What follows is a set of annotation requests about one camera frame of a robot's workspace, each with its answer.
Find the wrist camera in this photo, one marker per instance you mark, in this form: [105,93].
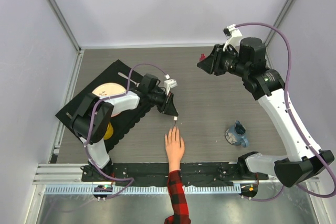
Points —
[233,35]
[169,84]

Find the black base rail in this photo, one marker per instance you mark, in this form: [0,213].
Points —
[159,174]

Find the white cable duct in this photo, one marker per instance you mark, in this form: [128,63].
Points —
[93,189]

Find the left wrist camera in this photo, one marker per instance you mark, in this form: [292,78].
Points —
[169,84]

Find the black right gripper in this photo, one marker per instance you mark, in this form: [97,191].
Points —
[214,60]

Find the red nail polish bottle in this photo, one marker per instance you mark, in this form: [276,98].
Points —
[202,57]

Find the yellow cup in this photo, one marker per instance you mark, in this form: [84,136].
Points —
[109,132]

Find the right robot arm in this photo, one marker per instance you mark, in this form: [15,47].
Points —
[304,157]

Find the white nail polish cap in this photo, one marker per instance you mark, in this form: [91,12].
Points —
[175,120]

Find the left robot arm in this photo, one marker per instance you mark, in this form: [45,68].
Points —
[91,121]

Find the mannequin hand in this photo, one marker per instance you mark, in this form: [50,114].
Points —
[175,148]

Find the pink and cream plate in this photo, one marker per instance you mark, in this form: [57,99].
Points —
[108,89]

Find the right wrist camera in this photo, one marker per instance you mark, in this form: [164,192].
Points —
[233,35]

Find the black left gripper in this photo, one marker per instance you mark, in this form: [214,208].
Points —
[169,108]

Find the red plaid sleeve forearm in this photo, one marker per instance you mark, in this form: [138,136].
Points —
[178,200]

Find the blue ceramic mug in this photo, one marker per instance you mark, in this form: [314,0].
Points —
[236,135]

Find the black scalloped placemat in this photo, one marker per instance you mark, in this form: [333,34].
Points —
[80,107]

